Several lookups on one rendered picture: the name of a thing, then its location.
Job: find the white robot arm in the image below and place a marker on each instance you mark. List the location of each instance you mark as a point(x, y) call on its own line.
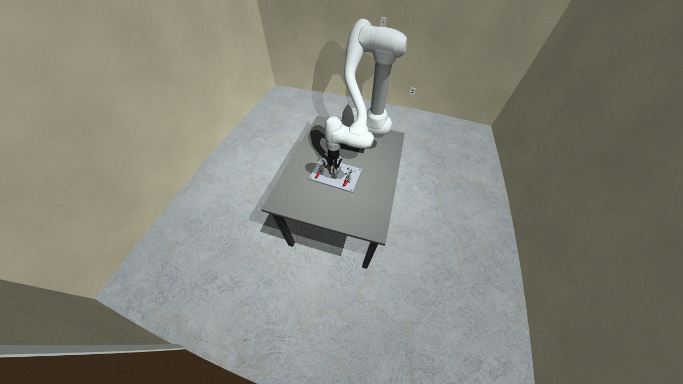
point(386, 44)

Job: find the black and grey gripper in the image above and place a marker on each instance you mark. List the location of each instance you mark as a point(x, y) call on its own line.
point(334, 155)

